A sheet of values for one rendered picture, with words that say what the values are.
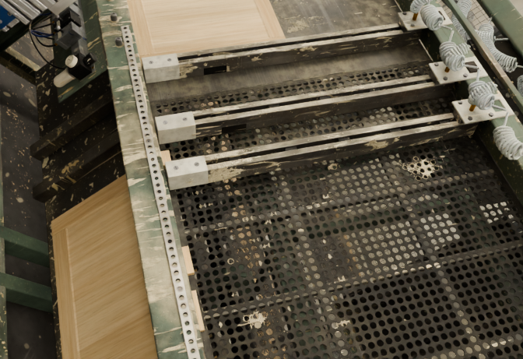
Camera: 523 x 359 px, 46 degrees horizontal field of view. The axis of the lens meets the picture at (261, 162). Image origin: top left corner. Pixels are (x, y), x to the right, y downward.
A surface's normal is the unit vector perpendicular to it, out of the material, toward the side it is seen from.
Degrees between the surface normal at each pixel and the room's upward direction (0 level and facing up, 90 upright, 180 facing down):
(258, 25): 55
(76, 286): 90
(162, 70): 90
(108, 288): 90
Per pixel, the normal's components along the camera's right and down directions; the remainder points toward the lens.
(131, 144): 0.07, -0.61
